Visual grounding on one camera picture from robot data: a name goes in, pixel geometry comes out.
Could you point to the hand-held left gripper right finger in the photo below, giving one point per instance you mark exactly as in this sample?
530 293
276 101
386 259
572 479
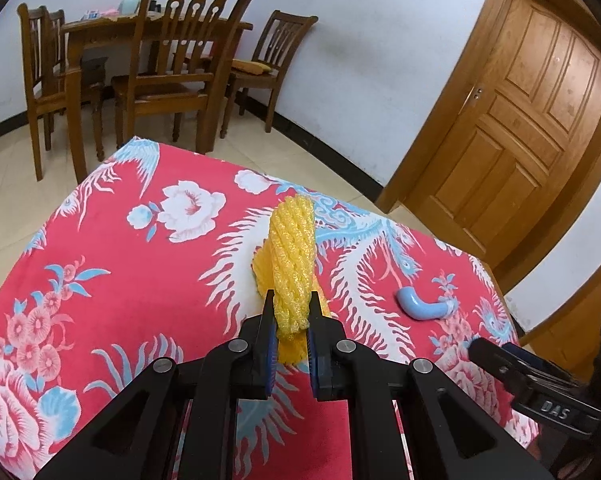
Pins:
313 360

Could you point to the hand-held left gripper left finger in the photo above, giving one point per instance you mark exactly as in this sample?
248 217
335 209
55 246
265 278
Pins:
269 360

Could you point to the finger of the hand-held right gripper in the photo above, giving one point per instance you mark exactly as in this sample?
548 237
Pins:
495 360

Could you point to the light blue curved tube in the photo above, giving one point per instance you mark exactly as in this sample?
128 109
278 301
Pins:
423 306

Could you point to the panelled wooden door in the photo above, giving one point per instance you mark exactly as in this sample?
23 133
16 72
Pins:
520 110
580 300

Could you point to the red floral tablecloth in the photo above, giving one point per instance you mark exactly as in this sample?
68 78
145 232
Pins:
130 260

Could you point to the yellow seat cushion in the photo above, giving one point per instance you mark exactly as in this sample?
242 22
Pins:
250 66

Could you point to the wooden chair with cushion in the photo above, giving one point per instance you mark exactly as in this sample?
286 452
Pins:
275 60

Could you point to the tall wooden slat-back chair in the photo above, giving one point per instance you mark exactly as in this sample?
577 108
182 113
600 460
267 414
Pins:
180 55

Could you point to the wooden dining table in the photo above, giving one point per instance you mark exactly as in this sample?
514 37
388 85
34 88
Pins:
95 35

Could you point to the small wooden chair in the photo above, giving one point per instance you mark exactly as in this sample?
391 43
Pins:
40 70

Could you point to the light blue jar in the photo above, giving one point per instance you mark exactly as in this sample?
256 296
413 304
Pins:
129 3

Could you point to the pink packet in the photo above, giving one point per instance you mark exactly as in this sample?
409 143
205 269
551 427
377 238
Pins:
100 12

